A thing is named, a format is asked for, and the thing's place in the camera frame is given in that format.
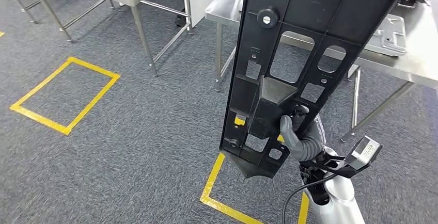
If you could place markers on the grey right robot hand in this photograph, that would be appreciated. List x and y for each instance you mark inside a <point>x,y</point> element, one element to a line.
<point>291,137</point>

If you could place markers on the black plastic panel part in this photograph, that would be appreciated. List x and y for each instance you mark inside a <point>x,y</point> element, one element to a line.
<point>308,7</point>

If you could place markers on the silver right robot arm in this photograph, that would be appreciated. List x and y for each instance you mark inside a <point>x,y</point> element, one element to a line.
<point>338,202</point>

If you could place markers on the steel workbench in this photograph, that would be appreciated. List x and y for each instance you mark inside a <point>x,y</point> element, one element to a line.
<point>410,65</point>

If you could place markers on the aluminium machined plate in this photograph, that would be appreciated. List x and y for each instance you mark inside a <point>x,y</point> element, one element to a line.
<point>390,37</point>

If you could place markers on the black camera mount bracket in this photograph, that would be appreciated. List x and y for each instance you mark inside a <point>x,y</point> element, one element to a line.
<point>349,170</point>

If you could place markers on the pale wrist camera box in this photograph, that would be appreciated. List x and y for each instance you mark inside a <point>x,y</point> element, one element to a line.
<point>364,152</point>

